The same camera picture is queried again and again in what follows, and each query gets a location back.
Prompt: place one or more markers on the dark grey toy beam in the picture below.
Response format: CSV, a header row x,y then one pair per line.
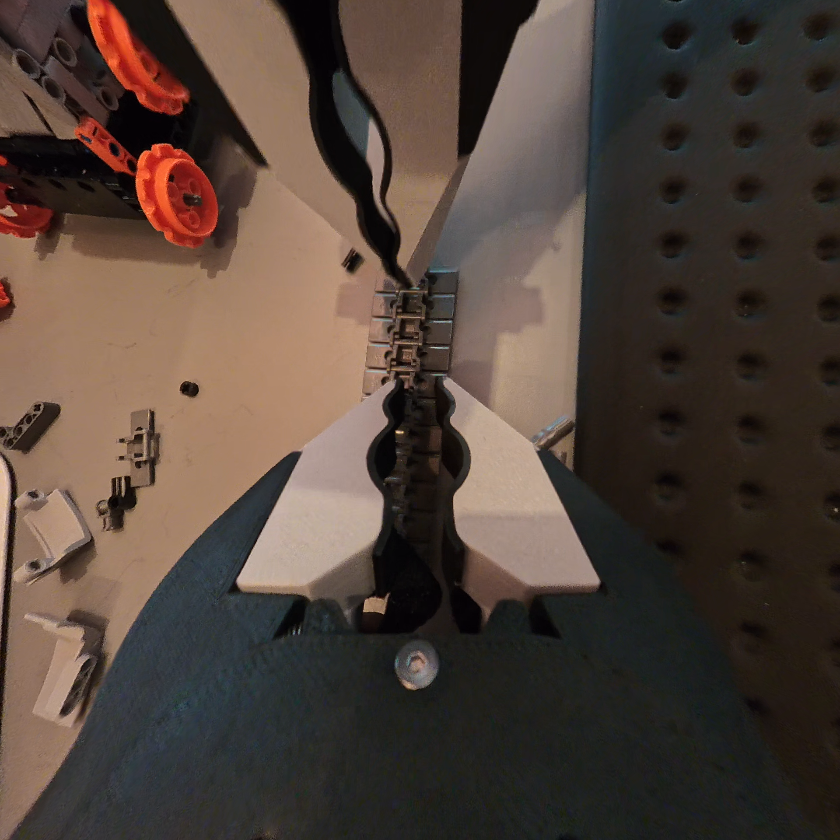
x,y
29,427

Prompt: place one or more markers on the black grey toy robot vehicle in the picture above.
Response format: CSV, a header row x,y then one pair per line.
x,y
53,171

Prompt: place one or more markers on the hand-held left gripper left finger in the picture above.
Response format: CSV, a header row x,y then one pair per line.
x,y
315,525

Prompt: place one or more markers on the wooden book stand white base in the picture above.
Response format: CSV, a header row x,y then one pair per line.
x,y
4,551

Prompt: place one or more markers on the orange triangular toy piece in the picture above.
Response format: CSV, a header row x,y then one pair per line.
x,y
4,295

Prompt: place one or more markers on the light grey toy block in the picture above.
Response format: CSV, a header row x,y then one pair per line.
x,y
66,663

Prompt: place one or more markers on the small black toy pin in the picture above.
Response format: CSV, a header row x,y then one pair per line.
x,y
352,259

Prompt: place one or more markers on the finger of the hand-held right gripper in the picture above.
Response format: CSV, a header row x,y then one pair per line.
x,y
420,79
250,79

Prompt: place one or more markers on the dark grey small toy pieces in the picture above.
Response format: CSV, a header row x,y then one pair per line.
x,y
141,437

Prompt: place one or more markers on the orange toy gear wheel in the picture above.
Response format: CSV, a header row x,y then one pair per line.
x,y
135,53
177,194
20,217

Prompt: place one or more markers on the grey cylinder toy sleeve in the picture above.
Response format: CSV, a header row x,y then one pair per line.
x,y
554,433

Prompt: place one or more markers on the black dimpled mat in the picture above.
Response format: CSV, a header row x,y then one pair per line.
x,y
709,394

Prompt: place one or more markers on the light grey angled toy piece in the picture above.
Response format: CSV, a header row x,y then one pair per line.
x,y
50,532

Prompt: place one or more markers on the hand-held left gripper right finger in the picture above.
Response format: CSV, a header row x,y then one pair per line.
x,y
525,525

